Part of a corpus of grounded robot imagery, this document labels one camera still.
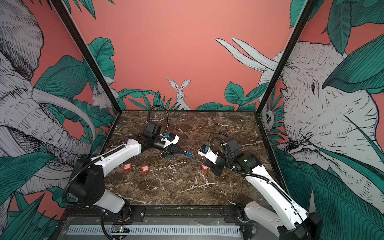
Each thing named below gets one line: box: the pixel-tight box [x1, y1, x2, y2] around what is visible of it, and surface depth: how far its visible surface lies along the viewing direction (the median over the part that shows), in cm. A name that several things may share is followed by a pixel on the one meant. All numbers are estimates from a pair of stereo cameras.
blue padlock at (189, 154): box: [186, 151, 194, 159], surface depth 74 cm
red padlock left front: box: [140, 164, 151, 174], surface depth 90 cm
